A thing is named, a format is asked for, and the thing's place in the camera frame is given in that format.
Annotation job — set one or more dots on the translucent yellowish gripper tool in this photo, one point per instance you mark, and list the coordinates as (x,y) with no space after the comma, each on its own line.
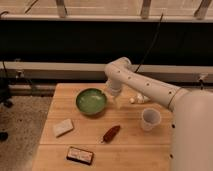
(118,101)

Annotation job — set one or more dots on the green ceramic bowl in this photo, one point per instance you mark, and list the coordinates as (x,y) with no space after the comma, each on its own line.
(91,101)

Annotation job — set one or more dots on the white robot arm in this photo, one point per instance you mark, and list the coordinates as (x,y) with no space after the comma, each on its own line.
(192,134)

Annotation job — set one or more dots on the reddish brown sausage toy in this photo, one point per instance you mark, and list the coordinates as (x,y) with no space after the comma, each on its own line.
(110,134)

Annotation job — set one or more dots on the white plastic cup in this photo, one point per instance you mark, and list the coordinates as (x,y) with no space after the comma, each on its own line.
(150,118)

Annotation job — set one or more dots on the wooden table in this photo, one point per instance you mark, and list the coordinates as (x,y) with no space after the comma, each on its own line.
(132,148)

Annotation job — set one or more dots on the white sponge block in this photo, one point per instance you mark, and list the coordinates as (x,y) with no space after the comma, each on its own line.
(63,127)

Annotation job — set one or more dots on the black chair base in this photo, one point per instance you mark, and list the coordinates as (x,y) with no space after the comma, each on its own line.
(5,96)

